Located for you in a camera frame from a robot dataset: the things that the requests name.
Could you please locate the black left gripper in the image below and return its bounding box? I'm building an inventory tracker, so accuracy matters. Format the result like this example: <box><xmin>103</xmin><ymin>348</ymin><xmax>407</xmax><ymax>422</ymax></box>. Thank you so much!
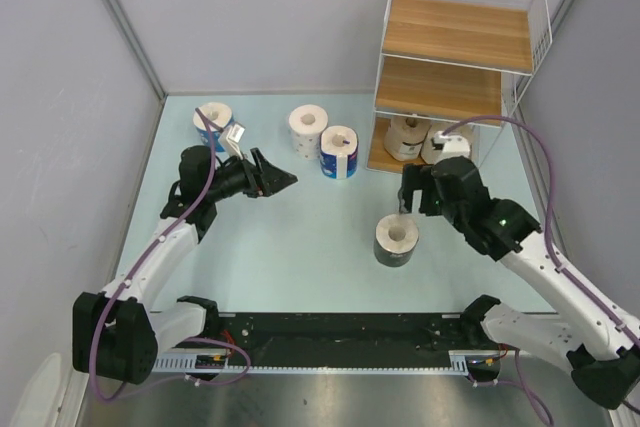
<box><xmin>204</xmin><ymin>148</ymin><xmax>296</xmax><ymax>202</ymax></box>

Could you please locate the cream paper roll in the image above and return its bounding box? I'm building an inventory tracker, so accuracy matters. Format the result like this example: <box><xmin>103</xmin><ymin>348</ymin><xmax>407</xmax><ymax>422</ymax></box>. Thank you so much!
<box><xmin>420</xmin><ymin>121</ymin><xmax>474</xmax><ymax>165</ymax></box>

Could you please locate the brown paper roll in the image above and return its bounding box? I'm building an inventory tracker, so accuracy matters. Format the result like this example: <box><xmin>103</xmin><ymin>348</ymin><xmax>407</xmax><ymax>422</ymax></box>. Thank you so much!
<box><xmin>383</xmin><ymin>116</ymin><xmax>431</xmax><ymax>161</ymax></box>

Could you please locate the dark green paper roll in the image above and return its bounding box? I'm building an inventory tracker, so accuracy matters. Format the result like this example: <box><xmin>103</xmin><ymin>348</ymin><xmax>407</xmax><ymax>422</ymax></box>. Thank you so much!
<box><xmin>374</xmin><ymin>214</ymin><xmax>419</xmax><ymax>268</ymax></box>

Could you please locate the floral white paper roll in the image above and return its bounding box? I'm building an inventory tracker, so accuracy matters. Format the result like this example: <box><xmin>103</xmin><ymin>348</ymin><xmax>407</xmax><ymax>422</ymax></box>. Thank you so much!
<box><xmin>288</xmin><ymin>104</ymin><xmax>328</xmax><ymax>160</ymax></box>

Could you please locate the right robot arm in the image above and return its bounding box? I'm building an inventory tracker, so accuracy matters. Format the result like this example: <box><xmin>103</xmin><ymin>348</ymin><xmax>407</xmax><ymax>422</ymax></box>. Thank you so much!
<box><xmin>398</xmin><ymin>157</ymin><xmax>639</xmax><ymax>410</ymax></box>

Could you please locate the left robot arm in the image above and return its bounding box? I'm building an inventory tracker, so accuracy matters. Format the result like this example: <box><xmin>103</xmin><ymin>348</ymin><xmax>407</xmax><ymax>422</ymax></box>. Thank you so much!
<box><xmin>72</xmin><ymin>145</ymin><xmax>298</xmax><ymax>385</ymax></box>

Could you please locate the blue Tempo wrapped paper roll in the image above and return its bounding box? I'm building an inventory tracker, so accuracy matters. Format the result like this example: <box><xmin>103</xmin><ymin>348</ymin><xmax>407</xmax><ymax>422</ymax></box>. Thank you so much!
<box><xmin>320</xmin><ymin>126</ymin><xmax>359</xmax><ymax>180</ymax></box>

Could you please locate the light blue wrapped paper roll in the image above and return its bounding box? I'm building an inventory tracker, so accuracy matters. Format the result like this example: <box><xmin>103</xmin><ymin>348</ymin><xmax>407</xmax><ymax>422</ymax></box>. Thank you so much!
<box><xmin>193</xmin><ymin>102</ymin><xmax>234</xmax><ymax>153</ymax></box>

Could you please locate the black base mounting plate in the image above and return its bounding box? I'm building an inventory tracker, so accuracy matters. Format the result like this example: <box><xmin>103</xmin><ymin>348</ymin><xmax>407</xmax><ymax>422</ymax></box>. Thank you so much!
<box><xmin>206</xmin><ymin>313</ymin><xmax>508</xmax><ymax>367</ymax></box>

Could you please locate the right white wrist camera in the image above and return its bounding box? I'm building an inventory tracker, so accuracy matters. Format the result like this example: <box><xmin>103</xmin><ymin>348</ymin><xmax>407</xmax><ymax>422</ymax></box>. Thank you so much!
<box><xmin>432</xmin><ymin>131</ymin><xmax>471</xmax><ymax>164</ymax></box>

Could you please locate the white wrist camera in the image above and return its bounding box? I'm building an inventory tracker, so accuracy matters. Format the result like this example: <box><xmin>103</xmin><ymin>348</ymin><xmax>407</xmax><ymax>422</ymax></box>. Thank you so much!
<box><xmin>218</xmin><ymin>122</ymin><xmax>245</xmax><ymax>159</ymax></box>
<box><xmin>432</xmin><ymin>131</ymin><xmax>471</xmax><ymax>164</ymax></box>

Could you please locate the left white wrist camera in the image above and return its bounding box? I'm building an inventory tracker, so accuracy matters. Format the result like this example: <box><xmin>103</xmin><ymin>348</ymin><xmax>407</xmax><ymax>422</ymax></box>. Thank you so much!
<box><xmin>218</xmin><ymin>122</ymin><xmax>245</xmax><ymax>159</ymax></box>

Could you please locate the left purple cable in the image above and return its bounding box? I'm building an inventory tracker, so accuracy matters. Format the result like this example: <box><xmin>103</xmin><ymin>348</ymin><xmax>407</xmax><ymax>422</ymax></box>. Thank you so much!
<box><xmin>89</xmin><ymin>107</ymin><xmax>252</xmax><ymax>403</ymax></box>

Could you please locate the purple cable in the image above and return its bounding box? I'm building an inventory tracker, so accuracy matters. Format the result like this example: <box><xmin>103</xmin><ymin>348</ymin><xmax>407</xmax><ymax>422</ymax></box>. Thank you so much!
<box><xmin>439</xmin><ymin>115</ymin><xmax>640</xmax><ymax>426</ymax></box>
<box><xmin>89</xmin><ymin>107</ymin><xmax>252</xmax><ymax>403</ymax></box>

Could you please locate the white wire wooden shelf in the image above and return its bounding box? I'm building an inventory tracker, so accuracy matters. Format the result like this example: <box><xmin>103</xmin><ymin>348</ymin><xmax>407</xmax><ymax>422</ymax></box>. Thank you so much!
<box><xmin>367</xmin><ymin>0</ymin><xmax>552</xmax><ymax>173</ymax></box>

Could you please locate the white slotted cable duct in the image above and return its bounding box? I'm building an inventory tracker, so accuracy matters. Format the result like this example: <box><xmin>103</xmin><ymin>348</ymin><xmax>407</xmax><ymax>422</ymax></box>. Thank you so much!
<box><xmin>151</xmin><ymin>351</ymin><xmax>469</xmax><ymax>376</ymax></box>

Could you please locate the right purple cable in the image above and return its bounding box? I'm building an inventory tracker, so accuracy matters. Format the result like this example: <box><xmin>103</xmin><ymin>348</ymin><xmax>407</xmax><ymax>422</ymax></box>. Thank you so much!
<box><xmin>439</xmin><ymin>115</ymin><xmax>640</xmax><ymax>426</ymax></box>

